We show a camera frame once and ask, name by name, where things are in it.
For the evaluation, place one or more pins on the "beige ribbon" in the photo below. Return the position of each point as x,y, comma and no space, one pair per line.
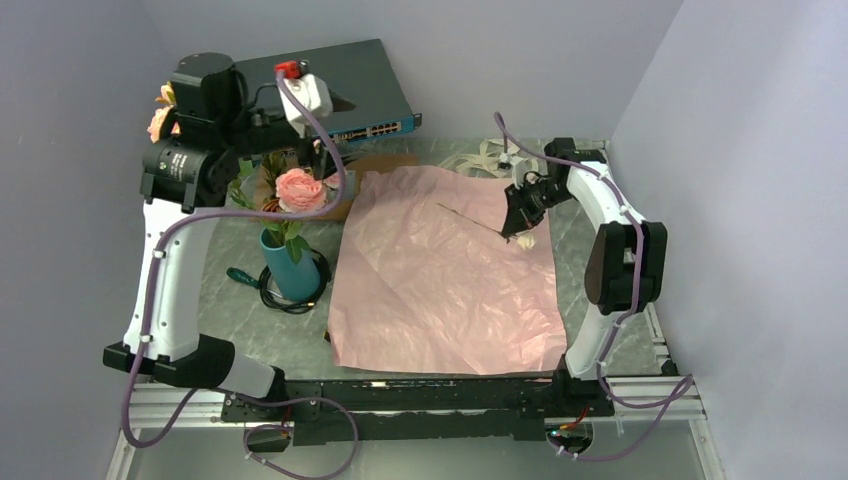
483,163

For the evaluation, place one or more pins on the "peach rose spray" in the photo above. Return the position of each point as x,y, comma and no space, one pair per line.
167,102

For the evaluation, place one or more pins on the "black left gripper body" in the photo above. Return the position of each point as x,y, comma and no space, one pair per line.
267,137

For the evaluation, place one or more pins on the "large pink peony flower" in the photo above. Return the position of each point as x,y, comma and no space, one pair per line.
298,191

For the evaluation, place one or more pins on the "aluminium frame rail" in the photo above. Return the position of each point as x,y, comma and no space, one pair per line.
635,399

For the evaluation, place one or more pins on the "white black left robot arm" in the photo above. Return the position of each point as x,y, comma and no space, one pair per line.
213,124

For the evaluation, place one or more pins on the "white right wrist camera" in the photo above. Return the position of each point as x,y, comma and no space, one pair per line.
519,168

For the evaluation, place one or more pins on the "brown orange rose stem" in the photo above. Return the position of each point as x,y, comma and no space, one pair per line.
286,232

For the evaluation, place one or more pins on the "green handled screwdriver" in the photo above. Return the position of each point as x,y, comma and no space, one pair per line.
242,277

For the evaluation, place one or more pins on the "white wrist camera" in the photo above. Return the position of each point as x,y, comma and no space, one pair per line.
519,168
304,96

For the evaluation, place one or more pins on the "grey teal network switch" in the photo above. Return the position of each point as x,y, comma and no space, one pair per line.
359,72

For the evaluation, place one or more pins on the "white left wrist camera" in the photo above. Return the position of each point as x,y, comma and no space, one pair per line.
304,96

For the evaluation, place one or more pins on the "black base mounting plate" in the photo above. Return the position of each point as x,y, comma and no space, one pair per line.
520,408

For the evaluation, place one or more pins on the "pink purple wrapping paper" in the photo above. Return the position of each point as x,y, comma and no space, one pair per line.
425,283

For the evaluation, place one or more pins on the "brown wooden board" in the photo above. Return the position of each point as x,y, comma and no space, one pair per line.
371,166

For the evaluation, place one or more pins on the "small cream rose stem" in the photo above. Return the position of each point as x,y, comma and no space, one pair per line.
526,241

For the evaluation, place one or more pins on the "teal vase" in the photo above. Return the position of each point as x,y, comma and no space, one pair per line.
296,281

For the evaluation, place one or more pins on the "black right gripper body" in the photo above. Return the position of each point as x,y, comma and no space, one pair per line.
532,201

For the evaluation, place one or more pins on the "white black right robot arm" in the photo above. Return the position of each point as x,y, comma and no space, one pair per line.
625,268

